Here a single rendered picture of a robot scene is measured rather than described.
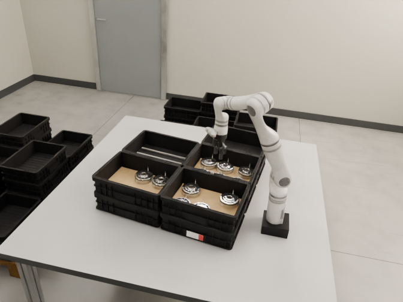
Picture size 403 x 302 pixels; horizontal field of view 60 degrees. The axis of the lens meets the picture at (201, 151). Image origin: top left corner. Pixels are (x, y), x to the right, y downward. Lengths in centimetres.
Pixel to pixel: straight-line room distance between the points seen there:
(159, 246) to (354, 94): 374
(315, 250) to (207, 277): 59
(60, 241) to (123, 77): 369
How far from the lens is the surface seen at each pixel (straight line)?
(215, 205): 189
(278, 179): 176
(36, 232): 203
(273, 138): 162
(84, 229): 198
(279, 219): 194
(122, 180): 207
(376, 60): 492
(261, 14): 468
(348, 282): 288
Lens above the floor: 203
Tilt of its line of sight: 31 degrees down
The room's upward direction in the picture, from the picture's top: 4 degrees clockwise
